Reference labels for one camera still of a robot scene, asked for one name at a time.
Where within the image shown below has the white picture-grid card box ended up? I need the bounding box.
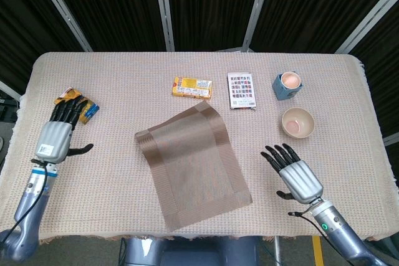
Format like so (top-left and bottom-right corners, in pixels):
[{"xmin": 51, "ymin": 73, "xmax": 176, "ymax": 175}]
[{"xmin": 227, "ymin": 72, "xmax": 258, "ymax": 111}]

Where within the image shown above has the yellow flat snack box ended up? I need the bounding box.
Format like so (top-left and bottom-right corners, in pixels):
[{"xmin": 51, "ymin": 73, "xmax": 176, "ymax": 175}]
[{"xmin": 171, "ymin": 76, "xmax": 214, "ymax": 101}]

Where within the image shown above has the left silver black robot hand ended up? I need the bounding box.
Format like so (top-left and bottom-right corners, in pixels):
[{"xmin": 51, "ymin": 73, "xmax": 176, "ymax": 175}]
[{"xmin": 33, "ymin": 89, "xmax": 94, "ymax": 164}]

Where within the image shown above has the brown woven placemat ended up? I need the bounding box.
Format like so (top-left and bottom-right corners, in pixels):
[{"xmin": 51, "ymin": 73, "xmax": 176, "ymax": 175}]
[{"xmin": 134, "ymin": 100, "xmax": 254, "ymax": 233}]

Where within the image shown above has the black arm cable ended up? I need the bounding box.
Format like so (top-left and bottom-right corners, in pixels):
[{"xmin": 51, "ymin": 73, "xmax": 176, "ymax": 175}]
[
  {"xmin": 288, "ymin": 211, "xmax": 359, "ymax": 266},
  {"xmin": 0, "ymin": 161, "xmax": 49, "ymax": 244}
]

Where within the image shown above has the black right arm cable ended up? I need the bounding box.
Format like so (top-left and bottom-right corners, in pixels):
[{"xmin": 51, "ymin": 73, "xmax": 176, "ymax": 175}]
[{"xmin": 288, "ymin": 211, "xmax": 359, "ymax": 266}]

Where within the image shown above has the orange and blue snack box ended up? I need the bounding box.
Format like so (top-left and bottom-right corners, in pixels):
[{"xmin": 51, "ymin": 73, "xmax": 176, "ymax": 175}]
[{"xmin": 54, "ymin": 87, "xmax": 100, "ymax": 126}]

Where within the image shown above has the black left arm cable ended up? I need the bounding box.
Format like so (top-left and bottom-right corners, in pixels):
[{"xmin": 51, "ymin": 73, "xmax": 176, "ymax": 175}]
[{"xmin": 0, "ymin": 161, "xmax": 49, "ymax": 244}]

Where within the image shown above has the beige woven tablecloth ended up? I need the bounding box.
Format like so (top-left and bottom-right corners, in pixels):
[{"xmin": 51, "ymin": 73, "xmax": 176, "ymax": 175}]
[{"xmin": 0, "ymin": 51, "xmax": 399, "ymax": 247}]

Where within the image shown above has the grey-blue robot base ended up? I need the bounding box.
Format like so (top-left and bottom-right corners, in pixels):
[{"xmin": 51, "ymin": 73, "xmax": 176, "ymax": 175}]
[{"xmin": 120, "ymin": 236, "xmax": 259, "ymax": 266}]

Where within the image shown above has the black pleated curtain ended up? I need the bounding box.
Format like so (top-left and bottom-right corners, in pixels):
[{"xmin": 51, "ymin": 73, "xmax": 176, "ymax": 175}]
[{"xmin": 0, "ymin": 0, "xmax": 399, "ymax": 142}]

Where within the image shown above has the pink bowl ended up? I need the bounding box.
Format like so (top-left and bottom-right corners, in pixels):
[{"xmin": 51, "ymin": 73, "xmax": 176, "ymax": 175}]
[{"xmin": 282, "ymin": 107, "xmax": 315, "ymax": 140}]

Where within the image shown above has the pink cup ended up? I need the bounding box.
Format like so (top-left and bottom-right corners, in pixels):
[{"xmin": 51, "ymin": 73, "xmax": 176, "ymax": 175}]
[{"xmin": 280, "ymin": 71, "xmax": 301, "ymax": 89}]

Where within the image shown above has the blue square cup box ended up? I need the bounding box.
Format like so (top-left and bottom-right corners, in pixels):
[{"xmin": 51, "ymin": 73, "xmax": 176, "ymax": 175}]
[{"xmin": 273, "ymin": 71, "xmax": 304, "ymax": 102}]

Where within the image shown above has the grey metal frame post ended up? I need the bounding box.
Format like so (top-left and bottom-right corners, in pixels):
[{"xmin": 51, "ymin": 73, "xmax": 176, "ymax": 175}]
[
  {"xmin": 241, "ymin": 0, "xmax": 275, "ymax": 52},
  {"xmin": 152, "ymin": 0, "xmax": 175, "ymax": 52},
  {"xmin": 335, "ymin": 0, "xmax": 399, "ymax": 55},
  {"xmin": 0, "ymin": 80, "xmax": 21, "ymax": 100},
  {"xmin": 29, "ymin": 0, "xmax": 94, "ymax": 52},
  {"xmin": 382, "ymin": 133, "xmax": 399, "ymax": 147}
]

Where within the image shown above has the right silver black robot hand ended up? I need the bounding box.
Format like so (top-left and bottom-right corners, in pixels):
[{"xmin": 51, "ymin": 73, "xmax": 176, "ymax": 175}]
[{"xmin": 260, "ymin": 143, "xmax": 324, "ymax": 204}]

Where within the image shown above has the metal table leg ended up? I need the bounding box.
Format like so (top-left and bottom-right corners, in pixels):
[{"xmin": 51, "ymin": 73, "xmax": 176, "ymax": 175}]
[{"xmin": 273, "ymin": 236, "xmax": 281, "ymax": 266}]

